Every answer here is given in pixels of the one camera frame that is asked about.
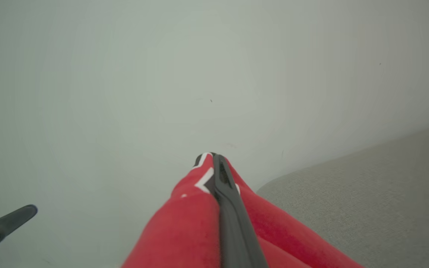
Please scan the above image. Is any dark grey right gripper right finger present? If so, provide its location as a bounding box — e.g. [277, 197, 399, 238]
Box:
[213, 154, 269, 268]

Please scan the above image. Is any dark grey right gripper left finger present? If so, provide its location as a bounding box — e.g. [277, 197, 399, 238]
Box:
[0, 204, 38, 263]

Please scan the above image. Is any red white jersey garment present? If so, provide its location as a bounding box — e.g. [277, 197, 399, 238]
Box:
[121, 152, 364, 268]

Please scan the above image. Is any grey fabric sofa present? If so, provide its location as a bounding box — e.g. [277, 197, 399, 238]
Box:
[256, 121, 429, 268]

